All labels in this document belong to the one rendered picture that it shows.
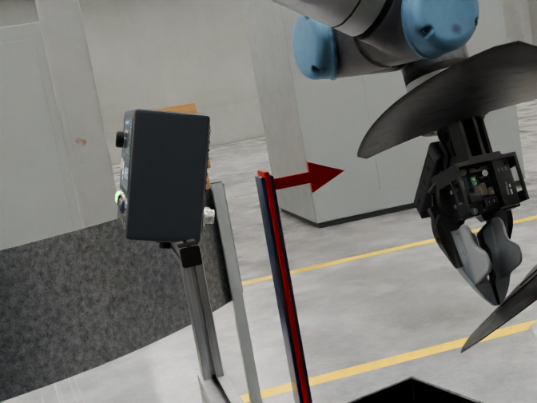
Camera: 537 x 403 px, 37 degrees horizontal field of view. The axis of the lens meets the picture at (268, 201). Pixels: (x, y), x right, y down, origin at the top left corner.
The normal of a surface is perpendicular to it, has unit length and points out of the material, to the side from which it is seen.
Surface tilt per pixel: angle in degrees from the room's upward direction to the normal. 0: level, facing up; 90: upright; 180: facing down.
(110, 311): 90
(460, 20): 88
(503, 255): 86
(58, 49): 90
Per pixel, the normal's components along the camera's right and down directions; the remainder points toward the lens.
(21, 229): 0.23, 0.10
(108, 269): 0.71, -0.03
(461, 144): -0.96, 0.20
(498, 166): 0.17, -0.19
